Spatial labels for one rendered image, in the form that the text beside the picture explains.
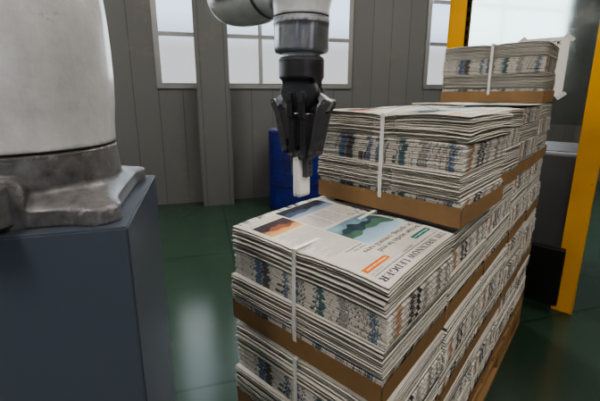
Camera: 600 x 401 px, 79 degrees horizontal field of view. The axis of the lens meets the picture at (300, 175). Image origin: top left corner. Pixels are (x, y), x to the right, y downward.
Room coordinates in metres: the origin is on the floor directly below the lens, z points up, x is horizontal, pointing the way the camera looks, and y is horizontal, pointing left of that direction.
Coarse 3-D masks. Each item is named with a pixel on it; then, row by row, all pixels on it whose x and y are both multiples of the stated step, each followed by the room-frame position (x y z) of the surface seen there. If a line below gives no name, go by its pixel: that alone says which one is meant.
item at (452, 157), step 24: (408, 120) 0.78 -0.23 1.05; (432, 120) 0.74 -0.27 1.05; (456, 120) 0.71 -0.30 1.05; (480, 120) 0.72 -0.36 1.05; (504, 120) 0.85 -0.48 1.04; (408, 144) 0.78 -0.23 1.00; (432, 144) 0.74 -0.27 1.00; (456, 144) 0.71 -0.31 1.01; (480, 144) 0.75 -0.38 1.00; (504, 144) 0.89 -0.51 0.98; (408, 168) 0.77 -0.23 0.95; (432, 168) 0.73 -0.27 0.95; (456, 168) 0.70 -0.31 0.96; (480, 168) 0.78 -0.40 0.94; (408, 192) 0.77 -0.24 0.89; (432, 192) 0.73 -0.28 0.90; (456, 192) 0.69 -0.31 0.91; (480, 192) 0.78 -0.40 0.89
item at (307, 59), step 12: (288, 60) 0.60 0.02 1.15; (300, 60) 0.59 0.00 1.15; (312, 60) 0.59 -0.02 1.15; (288, 72) 0.60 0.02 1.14; (300, 72) 0.59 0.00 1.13; (312, 72) 0.59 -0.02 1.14; (288, 84) 0.63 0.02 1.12; (300, 84) 0.61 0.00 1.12; (312, 84) 0.60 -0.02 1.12; (312, 96) 0.60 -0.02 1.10; (312, 108) 0.61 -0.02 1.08
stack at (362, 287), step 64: (512, 192) 1.16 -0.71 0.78; (256, 256) 0.68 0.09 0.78; (320, 256) 0.58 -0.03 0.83; (384, 256) 0.58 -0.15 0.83; (448, 256) 0.69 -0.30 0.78; (512, 256) 1.29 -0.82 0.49; (320, 320) 0.57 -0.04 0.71; (384, 320) 0.49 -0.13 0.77; (448, 320) 0.74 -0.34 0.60; (256, 384) 0.68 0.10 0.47; (320, 384) 0.57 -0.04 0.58; (384, 384) 0.51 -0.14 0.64
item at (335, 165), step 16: (336, 112) 0.93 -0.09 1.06; (352, 112) 0.88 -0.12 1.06; (368, 112) 0.86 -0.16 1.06; (336, 128) 0.91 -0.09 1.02; (352, 128) 0.88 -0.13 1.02; (368, 128) 0.85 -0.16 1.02; (336, 144) 0.91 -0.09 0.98; (352, 144) 0.88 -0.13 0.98; (368, 144) 0.85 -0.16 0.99; (320, 160) 0.94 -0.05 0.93; (336, 160) 0.90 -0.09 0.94; (352, 160) 0.87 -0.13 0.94; (368, 160) 0.84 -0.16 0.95; (336, 176) 0.91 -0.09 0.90; (352, 176) 0.87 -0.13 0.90; (368, 176) 0.84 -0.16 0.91
